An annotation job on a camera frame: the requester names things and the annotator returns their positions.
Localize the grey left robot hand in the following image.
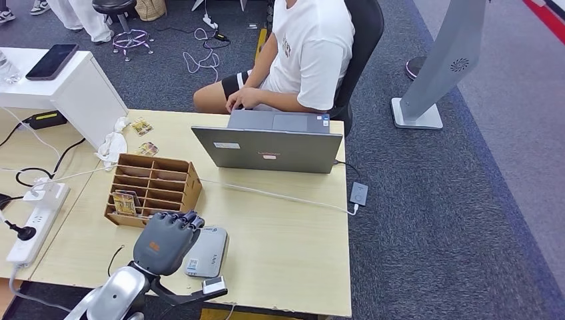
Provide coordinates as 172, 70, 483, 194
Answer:
132, 210, 206, 277

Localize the thin black wire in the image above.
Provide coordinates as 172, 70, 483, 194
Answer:
107, 245, 125, 278

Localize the person's hand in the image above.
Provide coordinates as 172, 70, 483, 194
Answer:
225, 87, 262, 113

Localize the black stool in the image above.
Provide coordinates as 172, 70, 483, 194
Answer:
91, 0, 155, 63

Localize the long white cable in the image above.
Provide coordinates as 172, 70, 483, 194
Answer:
29, 164, 360, 217

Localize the thin black laptop cable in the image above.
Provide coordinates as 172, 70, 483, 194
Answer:
334, 159, 363, 184

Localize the white desk riser cabinet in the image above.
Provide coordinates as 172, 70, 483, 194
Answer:
0, 47, 129, 150

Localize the black power plug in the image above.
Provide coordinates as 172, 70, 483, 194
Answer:
3, 219, 37, 242

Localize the white charger plug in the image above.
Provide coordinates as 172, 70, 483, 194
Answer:
23, 177, 55, 204

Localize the white crumpled tissue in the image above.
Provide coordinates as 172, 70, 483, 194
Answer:
95, 117, 130, 171

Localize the clear plastic container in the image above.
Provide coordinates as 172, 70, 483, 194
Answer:
0, 49, 22, 85

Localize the grey card reader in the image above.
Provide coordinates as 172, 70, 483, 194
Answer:
183, 226, 229, 279

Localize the grey kiosk stand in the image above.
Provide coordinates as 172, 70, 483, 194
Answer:
390, 0, 488, 130

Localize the round black stand base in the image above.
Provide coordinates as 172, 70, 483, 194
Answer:
405, 56, 429, 81

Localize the person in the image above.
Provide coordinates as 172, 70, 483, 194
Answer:
46, 0, 115, 46
193, 0, 356, 115
0, 0, 51, 24

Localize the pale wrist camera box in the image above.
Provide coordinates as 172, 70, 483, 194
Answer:
202, 275, 227, 296

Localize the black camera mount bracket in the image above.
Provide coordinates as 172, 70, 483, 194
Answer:
147, 275, 229, 308

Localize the wooden card organizer box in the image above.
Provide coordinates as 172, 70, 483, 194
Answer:
104, 153, 203, 229

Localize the black smartphone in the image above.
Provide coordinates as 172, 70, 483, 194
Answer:
25, 43, 80, 82

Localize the woven bag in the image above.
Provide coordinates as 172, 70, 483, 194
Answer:
134, 0, 168, 22

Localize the black power brick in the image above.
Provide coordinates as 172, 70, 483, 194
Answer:
25, 110, 69, 131

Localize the looped white cable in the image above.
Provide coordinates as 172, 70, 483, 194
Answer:
183, 27, 222, 83

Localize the grey power strip cord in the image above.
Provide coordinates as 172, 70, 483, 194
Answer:
9, 264, 71, 312

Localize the grey power adapter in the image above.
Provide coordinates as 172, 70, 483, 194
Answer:
349, 181, 369, 207

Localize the black office chair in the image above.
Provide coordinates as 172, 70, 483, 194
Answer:
328, 0, 385, 138

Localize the grey laptop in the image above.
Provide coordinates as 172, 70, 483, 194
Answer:
191, 109, 344, 175

